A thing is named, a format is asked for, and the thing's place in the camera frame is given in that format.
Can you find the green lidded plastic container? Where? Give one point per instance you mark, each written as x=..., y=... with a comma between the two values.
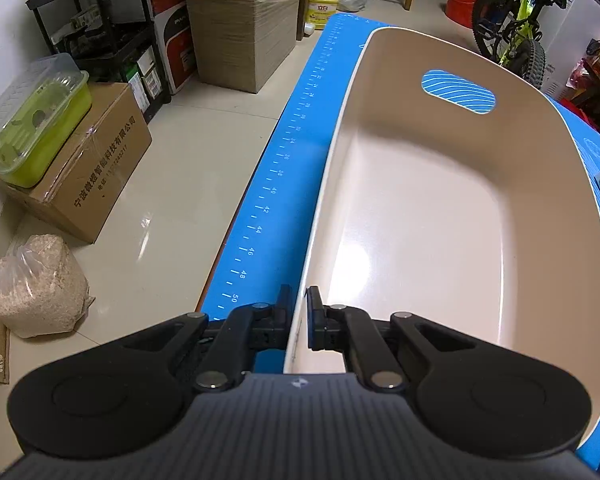
x=38, y=112

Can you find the brown cardboard box under container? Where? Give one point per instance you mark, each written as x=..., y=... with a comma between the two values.
x=87, y=176

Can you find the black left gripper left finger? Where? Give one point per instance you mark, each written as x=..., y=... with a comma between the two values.
x=246, y=331

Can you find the green black bicycle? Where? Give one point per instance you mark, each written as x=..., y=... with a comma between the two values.
x=508, y=33

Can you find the beige plastic storage bin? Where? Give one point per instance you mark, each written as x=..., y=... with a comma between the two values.
x=455, y=190

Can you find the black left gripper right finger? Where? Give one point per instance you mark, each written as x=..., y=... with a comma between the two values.
x=351, y=332

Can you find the tall stacked cardboard box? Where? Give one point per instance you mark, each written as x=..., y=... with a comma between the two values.
x=240, y=43

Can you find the blue silicone mat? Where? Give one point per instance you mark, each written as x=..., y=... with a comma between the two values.
x=265, y=246

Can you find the black metal shelf rack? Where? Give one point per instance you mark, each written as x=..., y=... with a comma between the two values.
x=110, y=51

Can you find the clear bag of grain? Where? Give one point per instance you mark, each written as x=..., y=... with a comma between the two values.
x=43, y=290

